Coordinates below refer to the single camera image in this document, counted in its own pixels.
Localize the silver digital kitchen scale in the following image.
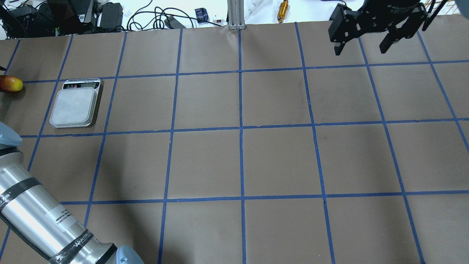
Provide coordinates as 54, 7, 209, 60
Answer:
49, 78, 101, 128

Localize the black power adapter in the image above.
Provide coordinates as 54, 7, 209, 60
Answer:
99, 2, 123, 29

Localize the red yellow mango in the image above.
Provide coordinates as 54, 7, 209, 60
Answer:
0, 75, 24, 92

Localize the aluminium frame post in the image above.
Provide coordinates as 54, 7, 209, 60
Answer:
226, 0, 245, 30

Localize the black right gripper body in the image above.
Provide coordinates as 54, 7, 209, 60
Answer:
328, 0, 428, 43

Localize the small blue black box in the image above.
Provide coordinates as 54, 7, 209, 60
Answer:
195, 7, 209, 24

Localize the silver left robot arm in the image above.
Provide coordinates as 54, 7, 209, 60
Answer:
0, 123, 143, 264

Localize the gold cylindrical tool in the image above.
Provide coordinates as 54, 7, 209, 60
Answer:
277, 0, 289, 23

